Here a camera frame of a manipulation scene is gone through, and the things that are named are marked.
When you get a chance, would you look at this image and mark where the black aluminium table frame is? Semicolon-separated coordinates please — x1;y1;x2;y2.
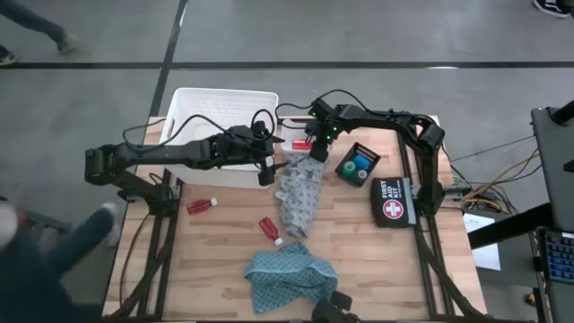
101;115;488;320

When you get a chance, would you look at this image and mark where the white plastic basket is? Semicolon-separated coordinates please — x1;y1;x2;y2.
159;87;280;189

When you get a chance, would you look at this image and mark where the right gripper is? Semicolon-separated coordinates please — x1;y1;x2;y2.
305;99;346;163

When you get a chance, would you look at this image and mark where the black boxy object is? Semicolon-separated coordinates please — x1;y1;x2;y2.
311;290;360;323

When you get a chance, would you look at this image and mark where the dark grey panel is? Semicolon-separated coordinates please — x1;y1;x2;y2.
531;105;574;234

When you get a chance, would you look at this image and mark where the black pole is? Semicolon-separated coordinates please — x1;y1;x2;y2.
550;99;574;127

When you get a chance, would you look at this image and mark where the black first aid kit pouch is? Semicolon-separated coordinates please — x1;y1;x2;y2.
370;177;418;229

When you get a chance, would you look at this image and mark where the teal star-patterned cloth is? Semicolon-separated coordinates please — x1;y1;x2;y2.
244;240;338;315

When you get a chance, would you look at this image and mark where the yellow cable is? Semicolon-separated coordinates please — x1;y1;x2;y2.
461;147;542;214

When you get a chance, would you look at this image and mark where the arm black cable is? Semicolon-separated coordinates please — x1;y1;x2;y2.
121;114;234;152
274;88;360;131

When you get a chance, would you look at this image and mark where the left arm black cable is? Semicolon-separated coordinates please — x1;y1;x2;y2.
121;114;234;152

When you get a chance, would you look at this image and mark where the black beam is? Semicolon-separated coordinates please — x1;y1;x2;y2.
468;202;555;250

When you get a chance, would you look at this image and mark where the dark metal stand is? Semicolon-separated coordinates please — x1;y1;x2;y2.
17;209;73;235

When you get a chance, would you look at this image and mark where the thin grey cable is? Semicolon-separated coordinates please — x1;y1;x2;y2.
449;135;538;162

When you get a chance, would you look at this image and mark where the grey connector box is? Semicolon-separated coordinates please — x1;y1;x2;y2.
441;181;472;201

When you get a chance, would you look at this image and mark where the backlit keyboard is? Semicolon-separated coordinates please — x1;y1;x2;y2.
537;227;574;284

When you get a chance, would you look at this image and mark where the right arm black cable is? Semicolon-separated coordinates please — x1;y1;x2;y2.
274;88;360;131

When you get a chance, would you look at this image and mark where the small white plastic tray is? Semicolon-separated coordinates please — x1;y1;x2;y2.
277;118;315;156

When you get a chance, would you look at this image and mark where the person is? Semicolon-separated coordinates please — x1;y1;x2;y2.
0;201;123;323
533;0;573;19
0;0;81;67

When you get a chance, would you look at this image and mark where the grey star-patterned cloth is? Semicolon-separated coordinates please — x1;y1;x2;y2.
273;151;327;240

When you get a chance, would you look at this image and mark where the white paper sheet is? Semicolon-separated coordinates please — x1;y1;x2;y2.
461;213;502;272

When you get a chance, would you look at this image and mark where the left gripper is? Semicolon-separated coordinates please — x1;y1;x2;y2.
219;121;291;188

